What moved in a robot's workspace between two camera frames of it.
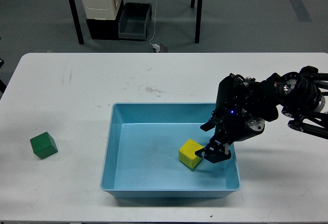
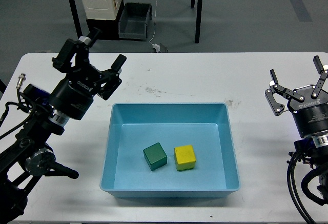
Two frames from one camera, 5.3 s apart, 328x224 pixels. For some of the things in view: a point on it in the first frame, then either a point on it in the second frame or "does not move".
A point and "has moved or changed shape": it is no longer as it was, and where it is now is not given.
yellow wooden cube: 187,155 has moved or changed shape
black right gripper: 239,112 -> 311,115
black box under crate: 105,29 does not move
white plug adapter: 157,47 does not move
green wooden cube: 43,145 has moved or changed shape
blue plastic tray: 141,158 does not move
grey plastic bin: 133,21 does not move
